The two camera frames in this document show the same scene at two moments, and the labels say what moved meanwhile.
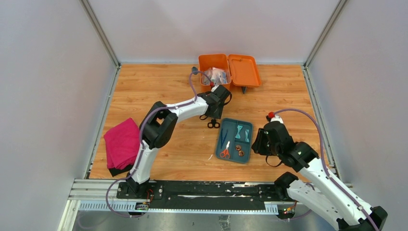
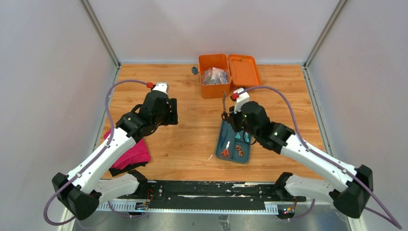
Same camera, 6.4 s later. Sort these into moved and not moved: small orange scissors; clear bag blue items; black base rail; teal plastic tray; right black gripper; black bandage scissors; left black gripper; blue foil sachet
Moved: right black gripper; black bandage scissors; left black gripper
Not moved: small orange scissors; blue foil sachet; teal plastic tray; clear bag blue items; black base rail
